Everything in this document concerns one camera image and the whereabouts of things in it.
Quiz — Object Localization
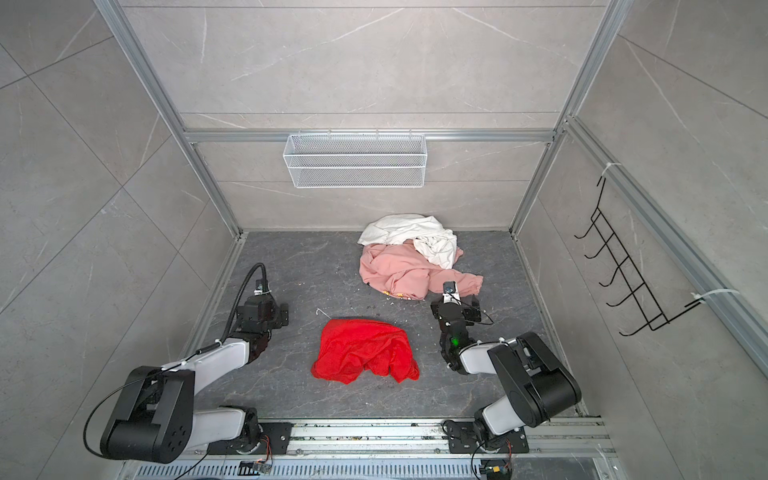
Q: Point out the white wire mesh basket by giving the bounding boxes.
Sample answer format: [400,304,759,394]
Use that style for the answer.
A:
[283,133,428,189]

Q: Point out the black wire hook rack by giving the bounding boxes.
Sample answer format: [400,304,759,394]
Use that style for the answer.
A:
[573,177,705,338]

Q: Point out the red cloth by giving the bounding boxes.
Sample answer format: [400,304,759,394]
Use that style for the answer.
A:
[311,319,420,385]

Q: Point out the aluminium frame profiles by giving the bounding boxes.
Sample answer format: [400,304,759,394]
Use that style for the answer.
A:
[95,1,767,371]

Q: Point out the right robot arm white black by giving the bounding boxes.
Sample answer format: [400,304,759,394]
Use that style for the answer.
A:
[430,293,582,451]

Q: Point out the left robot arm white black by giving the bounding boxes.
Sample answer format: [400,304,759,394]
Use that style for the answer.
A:
[95,293,289,464]

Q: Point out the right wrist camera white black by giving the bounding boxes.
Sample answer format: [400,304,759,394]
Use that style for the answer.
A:
[442,281,461,305]

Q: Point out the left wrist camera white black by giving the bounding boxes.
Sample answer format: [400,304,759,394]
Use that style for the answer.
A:
[253,278,271,296]

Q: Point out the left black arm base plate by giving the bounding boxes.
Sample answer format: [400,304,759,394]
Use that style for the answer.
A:
[206,422,294,456]

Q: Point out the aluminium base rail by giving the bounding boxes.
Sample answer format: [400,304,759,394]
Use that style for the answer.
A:
[118,417,627,479]

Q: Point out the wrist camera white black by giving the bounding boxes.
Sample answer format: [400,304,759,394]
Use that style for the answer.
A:
[253,278,271,296]
[442,281,461,305]

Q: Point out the white cloth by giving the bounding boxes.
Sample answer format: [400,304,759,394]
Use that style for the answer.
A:
[358,214,459,269]

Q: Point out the left black corrugated cable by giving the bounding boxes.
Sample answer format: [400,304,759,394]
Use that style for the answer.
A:
[220,262,269,343]

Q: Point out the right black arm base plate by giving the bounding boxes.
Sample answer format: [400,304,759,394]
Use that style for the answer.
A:
[441,419,530,454]

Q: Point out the pink cloth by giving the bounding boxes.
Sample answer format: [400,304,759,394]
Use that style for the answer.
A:
[359,242,484,301]

